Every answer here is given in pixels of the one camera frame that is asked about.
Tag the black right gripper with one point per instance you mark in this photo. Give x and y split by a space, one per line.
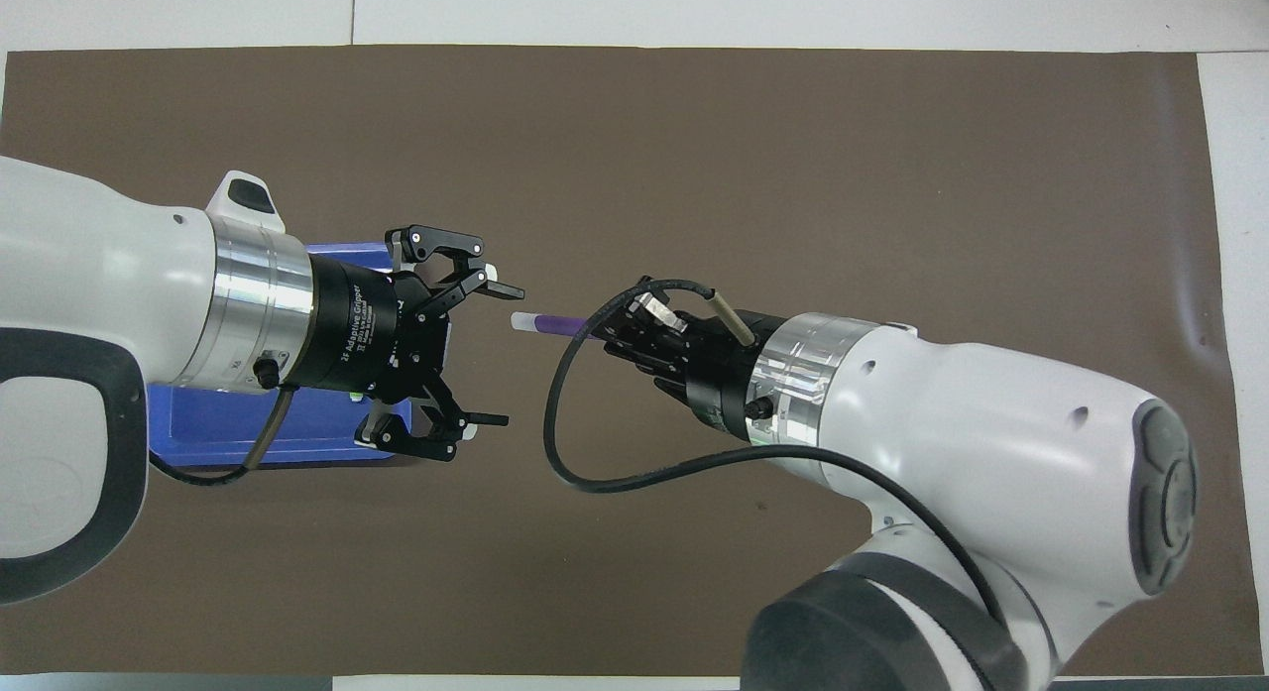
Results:
729 379

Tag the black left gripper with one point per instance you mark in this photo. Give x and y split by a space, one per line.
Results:
362 324

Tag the purple pen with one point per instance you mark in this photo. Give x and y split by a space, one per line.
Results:
555 324

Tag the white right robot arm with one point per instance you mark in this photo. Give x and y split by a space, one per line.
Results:
972 443

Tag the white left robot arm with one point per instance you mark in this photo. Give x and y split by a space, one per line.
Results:
89 275

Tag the blue plastic tray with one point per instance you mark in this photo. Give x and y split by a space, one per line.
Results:
218 423

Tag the brown table mat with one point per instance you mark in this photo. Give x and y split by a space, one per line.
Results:
694 175

